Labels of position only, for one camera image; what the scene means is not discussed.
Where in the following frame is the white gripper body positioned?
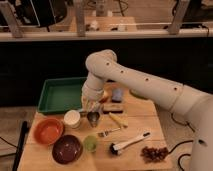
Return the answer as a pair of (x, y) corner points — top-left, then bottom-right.
(81, 73), (107, 105)

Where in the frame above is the metal cup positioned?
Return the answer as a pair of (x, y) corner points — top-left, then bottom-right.
(87, 112), (100, 127)

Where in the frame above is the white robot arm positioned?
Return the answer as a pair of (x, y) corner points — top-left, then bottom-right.
(82, 50), (213, 171)

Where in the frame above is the white paper cup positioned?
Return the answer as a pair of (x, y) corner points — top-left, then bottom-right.
(64, 110), (81, 128)

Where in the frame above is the small green cup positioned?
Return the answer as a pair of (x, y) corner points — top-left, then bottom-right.
(83, 135), (98, 152)

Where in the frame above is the black rectangular block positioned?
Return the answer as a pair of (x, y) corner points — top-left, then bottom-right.
(102, 103), (123, 114)

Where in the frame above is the blue gray sponge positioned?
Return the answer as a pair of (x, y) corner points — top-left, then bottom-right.
(111, 88), (123, 103)

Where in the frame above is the green plastic tray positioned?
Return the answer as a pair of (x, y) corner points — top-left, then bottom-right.
(37, 77), (86, 115)

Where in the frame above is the yellow banana toy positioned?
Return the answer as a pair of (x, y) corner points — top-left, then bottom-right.
(109, 113), (128, 127)

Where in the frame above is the silver fork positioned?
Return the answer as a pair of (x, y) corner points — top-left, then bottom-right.
(97, 127), (121, 137)

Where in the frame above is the orange bowl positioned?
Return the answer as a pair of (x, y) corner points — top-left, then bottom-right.
(33, 118), (64, 146)

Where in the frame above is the dark maroon bowl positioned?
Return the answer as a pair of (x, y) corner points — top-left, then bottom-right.
(52, 135), (83, 164)

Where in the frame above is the black cable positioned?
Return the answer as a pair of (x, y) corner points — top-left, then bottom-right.
(168, 113), (196, 171)

